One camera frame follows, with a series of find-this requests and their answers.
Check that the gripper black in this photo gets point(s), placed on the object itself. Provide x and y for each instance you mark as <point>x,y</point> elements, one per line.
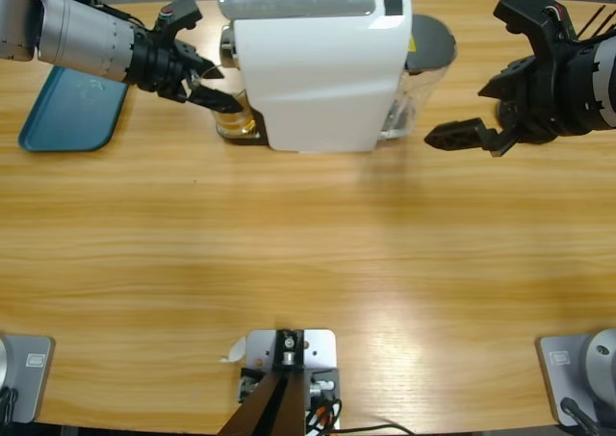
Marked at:
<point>553,99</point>
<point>156,65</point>

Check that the clear drinking glass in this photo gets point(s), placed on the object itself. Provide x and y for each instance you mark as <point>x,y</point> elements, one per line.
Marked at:
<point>236,120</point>

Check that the white capsule coffee machine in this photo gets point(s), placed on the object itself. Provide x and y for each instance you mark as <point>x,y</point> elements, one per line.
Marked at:
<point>317,84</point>

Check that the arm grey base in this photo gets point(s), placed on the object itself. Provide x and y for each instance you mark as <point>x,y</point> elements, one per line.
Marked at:
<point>572,373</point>
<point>29,373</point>

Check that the clear water tank black lid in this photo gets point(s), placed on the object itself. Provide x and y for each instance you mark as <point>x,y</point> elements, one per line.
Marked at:
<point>428,41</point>

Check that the teal plastic tray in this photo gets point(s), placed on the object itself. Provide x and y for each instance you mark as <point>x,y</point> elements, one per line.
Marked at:
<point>72,113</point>

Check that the white tape tag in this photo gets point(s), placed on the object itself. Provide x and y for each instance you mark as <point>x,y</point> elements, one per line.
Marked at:
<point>237,351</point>

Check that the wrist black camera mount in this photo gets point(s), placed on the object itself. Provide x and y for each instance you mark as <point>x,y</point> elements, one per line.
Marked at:
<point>534,12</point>
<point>180,15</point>

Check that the dark camera post with bracket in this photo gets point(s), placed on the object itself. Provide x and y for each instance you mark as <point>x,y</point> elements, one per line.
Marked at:
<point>284,397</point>

